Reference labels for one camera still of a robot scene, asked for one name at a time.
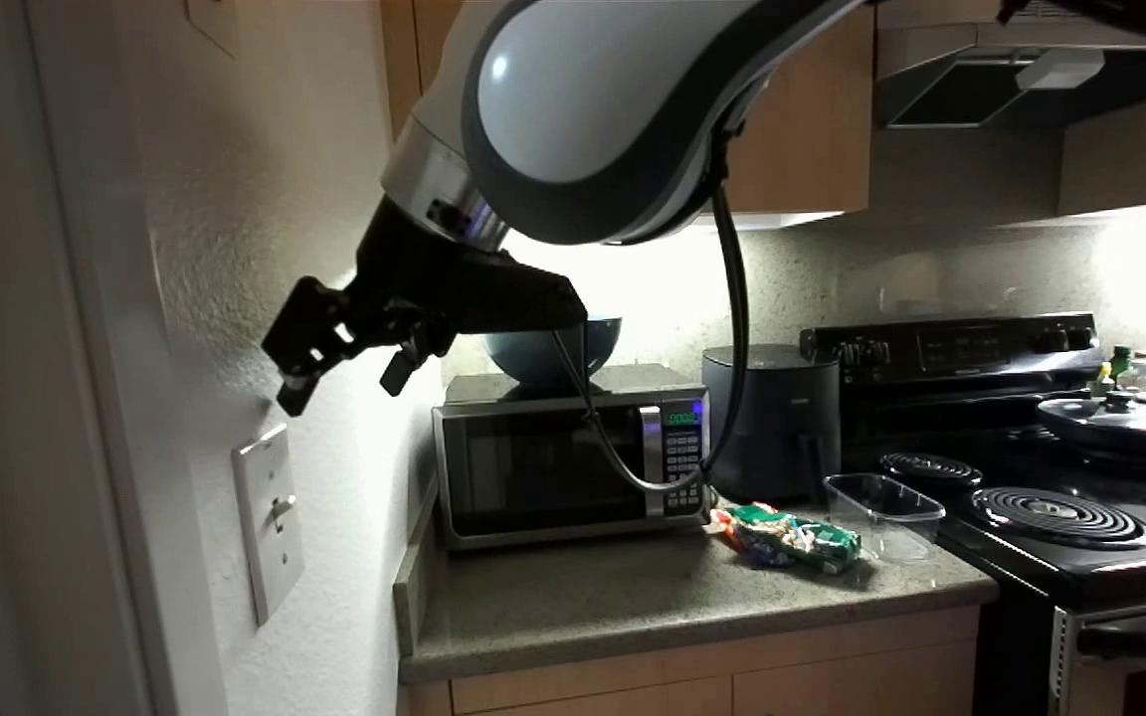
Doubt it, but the black pan with lid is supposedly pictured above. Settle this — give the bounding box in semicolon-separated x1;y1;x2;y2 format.
1031;384;1146;468

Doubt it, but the blue ceramic bowl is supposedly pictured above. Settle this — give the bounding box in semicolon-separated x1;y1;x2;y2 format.
482;312;627;397

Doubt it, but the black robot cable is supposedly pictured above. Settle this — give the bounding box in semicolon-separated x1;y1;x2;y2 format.
555;123;755;498

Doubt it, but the black steel microwave oven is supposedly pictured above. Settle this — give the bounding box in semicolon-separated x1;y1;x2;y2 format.
429;363;717;558

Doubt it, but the clear glass food container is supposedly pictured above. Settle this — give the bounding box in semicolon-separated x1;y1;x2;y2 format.
818;468;952;531

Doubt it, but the wooden base cabinet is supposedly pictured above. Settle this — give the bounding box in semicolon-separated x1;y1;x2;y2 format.
397;605;981;716

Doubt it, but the green cap bottle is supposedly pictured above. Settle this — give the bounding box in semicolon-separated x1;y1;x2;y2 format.
1107;340;1136;395

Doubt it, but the colourful snack bag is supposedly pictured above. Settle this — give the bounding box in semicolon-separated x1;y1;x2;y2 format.
701;498;866;582

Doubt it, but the white door frame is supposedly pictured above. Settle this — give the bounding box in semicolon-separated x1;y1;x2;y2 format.
0;0;184;716

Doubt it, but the small coil stove burner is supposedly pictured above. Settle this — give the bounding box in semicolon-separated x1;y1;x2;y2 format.
872;450;990;498

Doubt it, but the wooden cabinet beside hood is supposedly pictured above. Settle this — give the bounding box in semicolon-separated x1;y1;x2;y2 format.
1055;78;1146;220

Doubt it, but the large coil stove burner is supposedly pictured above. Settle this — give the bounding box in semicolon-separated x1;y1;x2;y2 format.
968;480;1146;558

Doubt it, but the white light switch plate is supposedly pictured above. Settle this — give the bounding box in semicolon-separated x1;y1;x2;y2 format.
226;420;310;633

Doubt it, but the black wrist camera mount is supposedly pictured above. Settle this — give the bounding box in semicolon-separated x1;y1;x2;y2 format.
461;242;594;339

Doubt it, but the wooden wall cabinet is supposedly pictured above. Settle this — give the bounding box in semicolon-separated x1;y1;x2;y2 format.
379;0;876;226

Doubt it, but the steel range hood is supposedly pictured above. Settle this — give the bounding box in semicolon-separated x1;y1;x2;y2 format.
872;0;1146;133

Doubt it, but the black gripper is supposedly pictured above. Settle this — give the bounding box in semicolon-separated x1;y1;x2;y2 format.
259;193;525;420

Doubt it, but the black air fryer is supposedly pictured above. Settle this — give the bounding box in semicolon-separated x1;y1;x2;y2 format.
701;340;848;507

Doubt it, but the black electric stove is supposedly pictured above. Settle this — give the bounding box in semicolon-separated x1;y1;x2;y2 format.
795;311;1146;716

